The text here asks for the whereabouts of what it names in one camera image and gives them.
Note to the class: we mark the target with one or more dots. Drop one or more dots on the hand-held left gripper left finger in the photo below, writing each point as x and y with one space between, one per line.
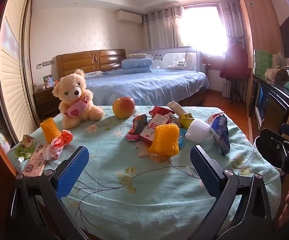
72 172

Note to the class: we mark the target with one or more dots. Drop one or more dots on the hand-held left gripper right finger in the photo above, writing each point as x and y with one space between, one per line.
205 172

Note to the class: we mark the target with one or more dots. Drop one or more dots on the blue plastic lid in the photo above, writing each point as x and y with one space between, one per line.
183 140

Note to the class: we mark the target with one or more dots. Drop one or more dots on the blue printed wrapper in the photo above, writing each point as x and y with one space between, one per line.
220 132

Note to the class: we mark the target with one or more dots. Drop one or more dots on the white foam fruit net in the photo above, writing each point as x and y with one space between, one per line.
197 130

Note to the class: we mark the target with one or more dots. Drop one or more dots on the wide yellow foam fruit net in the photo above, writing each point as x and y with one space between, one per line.
164 140

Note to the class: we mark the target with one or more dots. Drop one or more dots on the yellow snack wrapper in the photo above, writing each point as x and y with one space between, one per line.
185 120

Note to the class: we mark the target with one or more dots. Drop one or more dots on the white packet with red label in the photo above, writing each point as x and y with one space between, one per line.
151 128

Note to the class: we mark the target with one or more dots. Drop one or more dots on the white pink small box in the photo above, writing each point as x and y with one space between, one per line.
177 107

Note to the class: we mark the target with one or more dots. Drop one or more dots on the red snack packet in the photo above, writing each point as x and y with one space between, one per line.
159 110

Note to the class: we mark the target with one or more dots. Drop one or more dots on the red blue foil wrapper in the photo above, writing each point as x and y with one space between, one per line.
139 123

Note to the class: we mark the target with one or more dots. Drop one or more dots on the orange red plastic bag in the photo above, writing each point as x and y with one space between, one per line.
64 137

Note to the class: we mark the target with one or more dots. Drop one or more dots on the black television cabinet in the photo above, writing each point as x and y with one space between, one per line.
279 92

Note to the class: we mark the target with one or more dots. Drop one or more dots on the blue framed picture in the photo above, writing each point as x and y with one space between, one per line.
262 102

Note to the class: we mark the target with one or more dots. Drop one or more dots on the narrow yellow foam fruit net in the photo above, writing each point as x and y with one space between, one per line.
49 130

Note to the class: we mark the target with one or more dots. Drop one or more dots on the green drink pouch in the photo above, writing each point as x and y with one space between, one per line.
25 147

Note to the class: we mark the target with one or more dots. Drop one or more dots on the brown plush toy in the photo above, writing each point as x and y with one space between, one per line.
275 73

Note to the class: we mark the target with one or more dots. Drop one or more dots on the dark coat rack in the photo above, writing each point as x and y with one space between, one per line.
234 90

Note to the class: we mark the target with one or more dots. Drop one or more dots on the floral light blue tablecloth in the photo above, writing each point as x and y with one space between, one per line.
134 200

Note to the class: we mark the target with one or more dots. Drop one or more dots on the wooden nightstand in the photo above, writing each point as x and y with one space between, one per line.
45 102

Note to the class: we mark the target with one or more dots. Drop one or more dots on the stack of green boxes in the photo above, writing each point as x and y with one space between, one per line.
263 62

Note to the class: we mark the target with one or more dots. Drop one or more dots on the beige teddy bear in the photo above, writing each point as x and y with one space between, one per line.
72 90

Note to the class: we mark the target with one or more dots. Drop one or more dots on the red yellow apple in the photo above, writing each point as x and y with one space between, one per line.
123 107

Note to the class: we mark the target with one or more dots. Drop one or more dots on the dark red coat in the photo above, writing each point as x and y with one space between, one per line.
234 62

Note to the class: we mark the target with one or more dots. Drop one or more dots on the small grey plush toy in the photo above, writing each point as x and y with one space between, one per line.
39 87

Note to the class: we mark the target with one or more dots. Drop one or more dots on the printed white blue pillow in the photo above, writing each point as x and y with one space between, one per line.
95 74

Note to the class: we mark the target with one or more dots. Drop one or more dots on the white radiator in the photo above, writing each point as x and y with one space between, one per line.
204 68

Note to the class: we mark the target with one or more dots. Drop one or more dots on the bed with blue sheet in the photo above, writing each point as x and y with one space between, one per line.
147 85

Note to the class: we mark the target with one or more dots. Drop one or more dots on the tall wooden wardrobe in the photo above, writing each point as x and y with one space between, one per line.
262 30

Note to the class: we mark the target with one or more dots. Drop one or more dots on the wooden headboard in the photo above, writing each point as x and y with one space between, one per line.
84 61

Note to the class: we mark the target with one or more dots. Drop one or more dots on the cream sliding closet door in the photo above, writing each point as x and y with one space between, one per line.
14 67

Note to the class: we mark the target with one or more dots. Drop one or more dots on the folded blue quilt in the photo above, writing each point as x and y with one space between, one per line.
136 66

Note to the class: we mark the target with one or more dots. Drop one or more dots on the narrow grey patterned curtain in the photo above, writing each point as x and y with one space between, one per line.
230 20

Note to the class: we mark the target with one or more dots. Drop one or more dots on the grey pillow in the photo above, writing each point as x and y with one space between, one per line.
137 55

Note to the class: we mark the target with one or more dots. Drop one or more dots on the bright window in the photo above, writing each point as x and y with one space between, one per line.
202 27

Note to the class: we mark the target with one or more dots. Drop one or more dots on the wide grey patterned curtain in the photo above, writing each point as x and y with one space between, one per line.
159 30

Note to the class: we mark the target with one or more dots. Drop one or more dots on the white air conditioner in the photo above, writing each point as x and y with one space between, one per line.
129 17

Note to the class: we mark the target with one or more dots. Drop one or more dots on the colourful photo frame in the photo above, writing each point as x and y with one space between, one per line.
48 81

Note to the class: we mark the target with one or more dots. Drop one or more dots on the wall switch panel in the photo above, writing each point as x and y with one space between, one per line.
44 64

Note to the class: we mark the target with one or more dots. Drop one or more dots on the grey bed guard rail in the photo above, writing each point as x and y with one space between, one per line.
169 55

